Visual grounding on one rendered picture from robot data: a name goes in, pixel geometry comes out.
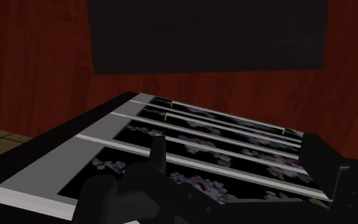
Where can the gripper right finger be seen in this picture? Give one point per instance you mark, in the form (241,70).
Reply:
(318,161)

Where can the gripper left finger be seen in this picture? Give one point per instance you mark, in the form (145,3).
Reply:
(157,155)

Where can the floral chest of drawers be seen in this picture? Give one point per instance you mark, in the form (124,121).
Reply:
(42,173)

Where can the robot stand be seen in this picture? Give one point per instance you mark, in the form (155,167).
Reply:
(209,34)

